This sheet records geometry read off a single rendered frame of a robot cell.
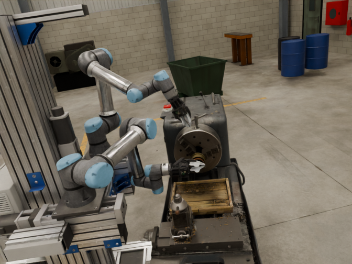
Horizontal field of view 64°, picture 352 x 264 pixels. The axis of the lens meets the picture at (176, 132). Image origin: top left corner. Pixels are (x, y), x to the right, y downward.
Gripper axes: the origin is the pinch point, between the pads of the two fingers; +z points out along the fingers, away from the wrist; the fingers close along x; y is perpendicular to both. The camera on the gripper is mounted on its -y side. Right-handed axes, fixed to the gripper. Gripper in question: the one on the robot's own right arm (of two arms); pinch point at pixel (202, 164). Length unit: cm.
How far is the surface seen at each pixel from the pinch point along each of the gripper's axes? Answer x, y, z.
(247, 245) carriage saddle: -15, 50, 18
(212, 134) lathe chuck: 11.8, -16.0, 7.5
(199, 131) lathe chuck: 15.3, -15.8, -0.5
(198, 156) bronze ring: 3.8, -3.7, -2.1
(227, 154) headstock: -11.8, -31.6, 16.5
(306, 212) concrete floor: -108, -78, 90
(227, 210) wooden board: -19.3, 19.7, 11.6
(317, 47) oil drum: -49, -657, 310
